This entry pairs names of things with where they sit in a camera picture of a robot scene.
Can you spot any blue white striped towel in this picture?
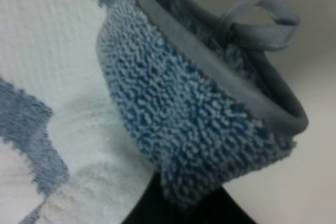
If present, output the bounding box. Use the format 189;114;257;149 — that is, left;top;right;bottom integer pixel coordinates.
1;0;308;223

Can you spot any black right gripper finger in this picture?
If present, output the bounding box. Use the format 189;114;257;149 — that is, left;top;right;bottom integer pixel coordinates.
123;173;256;224

